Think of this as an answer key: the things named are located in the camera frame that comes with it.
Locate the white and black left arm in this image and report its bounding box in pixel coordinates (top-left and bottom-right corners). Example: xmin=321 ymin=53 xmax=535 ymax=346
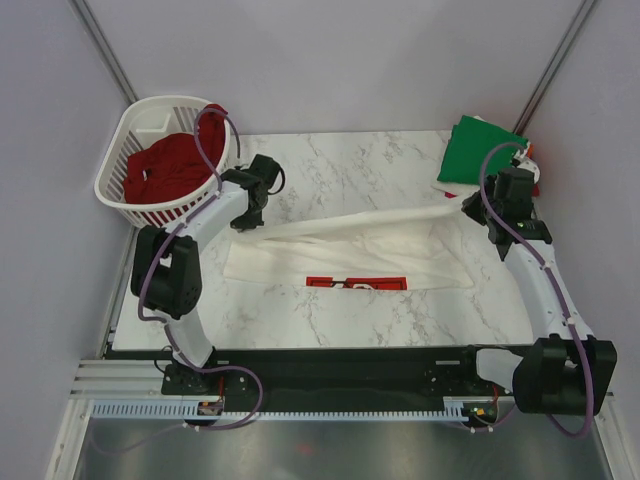
xmin=130 ymin=154 xmax=286 ymax=395

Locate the white plastic laundry basket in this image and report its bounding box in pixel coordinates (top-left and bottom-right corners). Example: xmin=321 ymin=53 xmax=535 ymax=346
xmin=94 ymin=95 xmax=217 ymax=228

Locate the red t-shirt in basket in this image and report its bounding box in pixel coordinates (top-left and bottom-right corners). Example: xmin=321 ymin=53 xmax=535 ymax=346
xmin=122 ymin=104 xmax=227 ymax=226

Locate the green folded t-shirt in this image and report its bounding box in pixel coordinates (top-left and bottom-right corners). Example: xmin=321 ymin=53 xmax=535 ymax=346
xmin=437 ymin=115 xmax=529 ymax=186

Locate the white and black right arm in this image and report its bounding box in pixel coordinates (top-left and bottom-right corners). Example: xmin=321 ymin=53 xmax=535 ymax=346
xmin=457 ymin=167 xmax=617 ymax=416

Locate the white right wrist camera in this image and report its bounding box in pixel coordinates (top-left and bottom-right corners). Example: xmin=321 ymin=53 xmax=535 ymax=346
xmin=511 ymin=152 xmax=541 ymax=184

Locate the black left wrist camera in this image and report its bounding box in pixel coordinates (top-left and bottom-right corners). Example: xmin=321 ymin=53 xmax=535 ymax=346
xmin=250 ymin=154 xmax=282 ymax=188

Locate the white Coca-Cola t-shirt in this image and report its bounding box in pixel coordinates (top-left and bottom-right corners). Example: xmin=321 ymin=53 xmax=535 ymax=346
xmin=224 ymin=199 xmax=474 ymax=290

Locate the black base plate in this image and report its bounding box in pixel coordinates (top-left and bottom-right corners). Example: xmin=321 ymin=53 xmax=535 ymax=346
xmin=102 ymin=344 xmax=521 ymax=431

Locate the white slotted cable duct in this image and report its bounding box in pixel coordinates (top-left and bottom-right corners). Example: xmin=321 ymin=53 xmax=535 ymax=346
xmin=91 ymin=397 xmax=522 ymax=420

